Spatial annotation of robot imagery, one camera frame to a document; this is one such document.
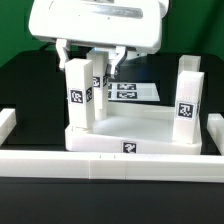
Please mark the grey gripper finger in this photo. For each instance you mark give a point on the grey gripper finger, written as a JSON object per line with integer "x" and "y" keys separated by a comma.
{"x": 62, "y": 47}
{"x": 113, "y": 66}

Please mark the white U-shaped fence frame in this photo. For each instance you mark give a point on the white U-shaped fence frame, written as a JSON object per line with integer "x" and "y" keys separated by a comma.
{"x": 58, "y": 164}

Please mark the printed marker sheet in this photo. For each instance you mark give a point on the printed marker sheet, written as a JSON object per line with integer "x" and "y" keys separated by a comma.
{"x": 123, "y": 91}

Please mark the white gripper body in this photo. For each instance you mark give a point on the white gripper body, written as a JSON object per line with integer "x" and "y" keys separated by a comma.
{"x": 135, "y": 24}

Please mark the white desk top tray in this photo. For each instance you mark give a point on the white desk top tray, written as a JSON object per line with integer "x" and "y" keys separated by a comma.
{"x": 132, "y": 128}

